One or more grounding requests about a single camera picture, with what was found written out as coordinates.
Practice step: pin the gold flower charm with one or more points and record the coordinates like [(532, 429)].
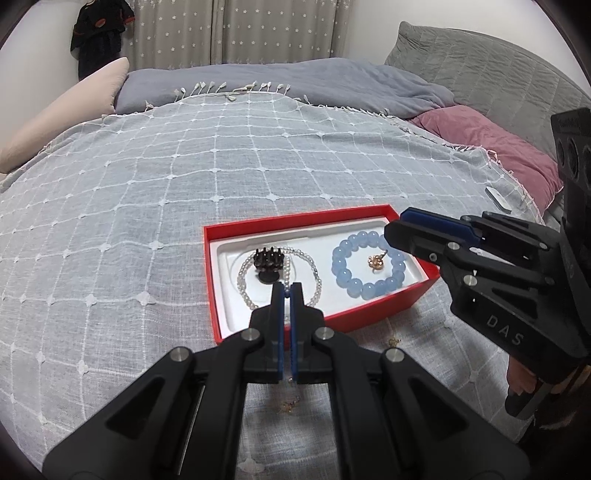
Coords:
[(376, 262)]

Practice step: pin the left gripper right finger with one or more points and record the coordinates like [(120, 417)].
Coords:
[(321, 355)]

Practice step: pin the black hair claw clip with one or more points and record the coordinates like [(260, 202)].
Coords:
[(268, 263)]

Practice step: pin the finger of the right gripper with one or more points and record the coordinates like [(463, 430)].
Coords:
[(421, 228), (429, 251)]

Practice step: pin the pink pillow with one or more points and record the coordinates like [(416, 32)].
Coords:
[(536, 171)]

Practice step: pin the grey blue blanket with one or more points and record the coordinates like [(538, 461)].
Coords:
[(333, 82)]

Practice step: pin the dotted grey curtain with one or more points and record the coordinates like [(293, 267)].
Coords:
[(174, 34)]

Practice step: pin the red Ace box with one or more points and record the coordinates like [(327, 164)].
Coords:
[(307, 241)]

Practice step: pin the beige pillow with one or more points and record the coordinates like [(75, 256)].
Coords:
[(91, 98)]

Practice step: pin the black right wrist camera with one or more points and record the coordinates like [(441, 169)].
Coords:
[(571, 131)]

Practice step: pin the dark hanging garment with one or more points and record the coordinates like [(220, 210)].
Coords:
[(97, 34)]

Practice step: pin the person's right hand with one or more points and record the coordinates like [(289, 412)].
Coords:
[(566, 405)]

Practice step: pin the gold charm silver clasp earring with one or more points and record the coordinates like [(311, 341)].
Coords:
[(288, 406)]

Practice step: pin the grey checked bedspread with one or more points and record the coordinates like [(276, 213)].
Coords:
[(102, 254)]

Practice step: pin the grey quilted headboard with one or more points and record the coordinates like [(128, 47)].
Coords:
[(511, 86)]

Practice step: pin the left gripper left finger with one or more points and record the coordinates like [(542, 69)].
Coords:
[(251, 356)]

